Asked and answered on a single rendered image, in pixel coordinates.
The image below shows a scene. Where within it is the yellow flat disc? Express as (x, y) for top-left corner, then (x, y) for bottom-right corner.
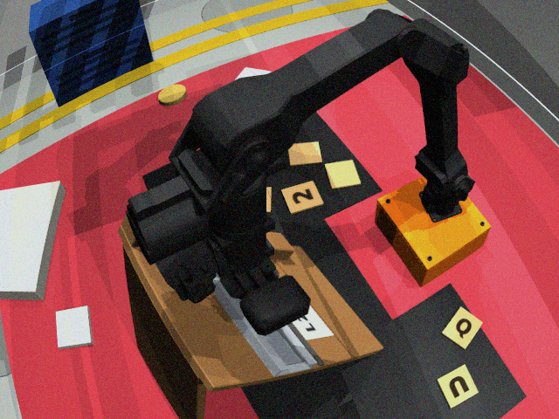
(158, 84), (187, 106)

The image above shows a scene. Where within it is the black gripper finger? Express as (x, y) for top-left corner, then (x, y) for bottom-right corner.
(219, 269), (280, 299)

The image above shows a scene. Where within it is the white square tile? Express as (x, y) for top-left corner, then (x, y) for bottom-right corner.
(56, 306), (93, 349)

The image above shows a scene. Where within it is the white flat rectangular board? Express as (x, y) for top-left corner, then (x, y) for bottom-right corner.
(0, 181), (66, 300)

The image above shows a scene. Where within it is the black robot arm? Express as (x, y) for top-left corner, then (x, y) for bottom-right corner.
(126, 9), (475, 304)

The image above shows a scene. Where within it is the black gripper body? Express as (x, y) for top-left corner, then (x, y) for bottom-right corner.
(209, 212), (311, 336)

